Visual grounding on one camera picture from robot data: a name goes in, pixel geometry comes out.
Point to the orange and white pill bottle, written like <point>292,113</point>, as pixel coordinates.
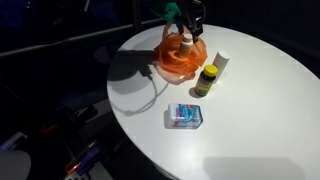
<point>185,45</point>

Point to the metal handrail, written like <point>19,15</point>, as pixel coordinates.
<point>76,38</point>

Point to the white cylindrical bottle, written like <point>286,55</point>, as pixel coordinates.
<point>220,61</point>

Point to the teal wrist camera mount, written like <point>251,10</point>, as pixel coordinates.
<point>169,11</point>

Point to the yellow capped dark bottle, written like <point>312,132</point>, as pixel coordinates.
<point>205,80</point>

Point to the blue and white packet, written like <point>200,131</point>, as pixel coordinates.
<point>183,116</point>

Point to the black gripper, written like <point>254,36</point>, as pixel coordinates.
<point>192,13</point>

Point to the orange plastic bag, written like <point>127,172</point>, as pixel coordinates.
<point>169,65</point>

